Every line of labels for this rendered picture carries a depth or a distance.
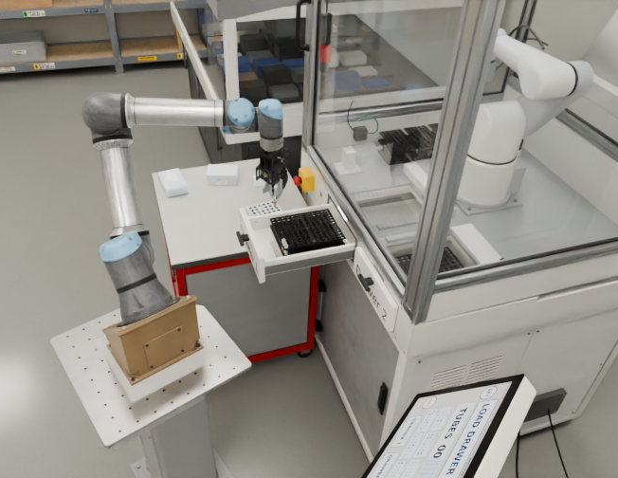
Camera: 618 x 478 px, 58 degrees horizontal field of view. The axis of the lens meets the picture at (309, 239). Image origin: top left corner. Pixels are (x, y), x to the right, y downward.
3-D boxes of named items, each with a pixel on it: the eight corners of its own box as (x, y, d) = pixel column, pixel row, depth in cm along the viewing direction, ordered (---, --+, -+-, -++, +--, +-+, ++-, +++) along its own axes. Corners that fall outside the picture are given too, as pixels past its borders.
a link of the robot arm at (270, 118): (254, 98, 175) (281, 96, 176) (255, 129, 182) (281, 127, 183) (257, 109, 169) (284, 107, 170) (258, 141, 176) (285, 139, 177)
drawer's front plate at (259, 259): (260, 284, 184) (259, 259, 177) (240, 231, 205) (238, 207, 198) (264, 283, 185) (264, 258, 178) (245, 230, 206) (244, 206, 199)
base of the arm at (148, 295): (136, 322, 149) (120, 288, 148) (116, 325, 160) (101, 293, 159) (183, 299, 158) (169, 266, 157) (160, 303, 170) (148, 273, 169)
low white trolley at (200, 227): (191, 393, 247) (171, 264, 198) (172, 296, 292) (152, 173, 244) (316, 361, 262) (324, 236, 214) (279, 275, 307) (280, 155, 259)
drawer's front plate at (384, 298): (388, 333, 170) (392, 307, 163) (353, 270, 191) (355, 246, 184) (393, 331, 170) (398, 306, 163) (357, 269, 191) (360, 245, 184)
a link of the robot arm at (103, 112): (71, 83, 149) (255, 89, 157) (81, 92, 160) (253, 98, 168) (72, 127, 149) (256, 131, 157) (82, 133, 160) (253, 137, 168)
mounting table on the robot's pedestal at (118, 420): (113, 470, 151) (105, 447, 144) (58, 362, 178) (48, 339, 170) (253, 388, 173) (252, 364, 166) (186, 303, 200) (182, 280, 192)
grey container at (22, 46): (-4, 64, 477) (-10, 45, 466) (0, 52, 499) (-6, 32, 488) (46, 61, 487) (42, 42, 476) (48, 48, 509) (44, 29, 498)
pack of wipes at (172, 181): (190, 193, 233) (189, 184, 230) (167, 198, 229) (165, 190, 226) (179, 175, 243) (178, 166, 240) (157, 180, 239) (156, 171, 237)
